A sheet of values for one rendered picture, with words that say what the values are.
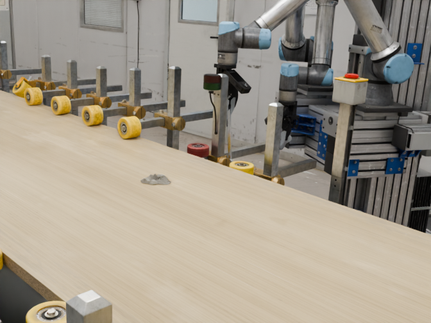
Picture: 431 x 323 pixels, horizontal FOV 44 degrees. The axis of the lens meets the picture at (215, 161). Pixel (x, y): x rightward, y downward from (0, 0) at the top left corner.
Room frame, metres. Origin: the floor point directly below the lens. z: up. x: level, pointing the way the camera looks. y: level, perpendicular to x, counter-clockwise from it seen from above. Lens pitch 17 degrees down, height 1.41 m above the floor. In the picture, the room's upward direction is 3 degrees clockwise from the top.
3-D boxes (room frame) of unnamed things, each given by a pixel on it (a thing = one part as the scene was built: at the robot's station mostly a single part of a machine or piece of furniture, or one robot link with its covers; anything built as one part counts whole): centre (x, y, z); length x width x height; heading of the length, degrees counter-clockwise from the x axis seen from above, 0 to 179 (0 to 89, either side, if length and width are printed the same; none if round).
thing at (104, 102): (2.42, 0.55, 0.95); 0.14 x 0.06 x 0.05; 46
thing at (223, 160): (1.89, 0.01, 0.85); 0.14 x 0.06 x 0.05; 46
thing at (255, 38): (2.04, -0.12, 1.29); 0.11 x 0.11 x 0.08; 7
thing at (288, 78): (2.23, -0.29, 1.13); 0.09 x 0.08 x 0.11; 171
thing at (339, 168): (1.52, -0.37, 0.93); 0.05 x 0.05 x 0.45; 46
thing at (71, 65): (2.57, 0.71, 0.87); 0.04 x 0.04 x 0.48; 46
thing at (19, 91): (2.69, 1.00, 0.93); 0.09 x 0.08 x 0.09; 136
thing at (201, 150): (1.86, 0.07, 0.85); 0.08 x 0.08 x 0.11
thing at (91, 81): (2.87, 0.83, 0.95); 0.37 x 0.03 x 0.03; 136
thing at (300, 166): (1.80, -0.22, 0.84); 0.44 x 0.03 x 0.04; 136
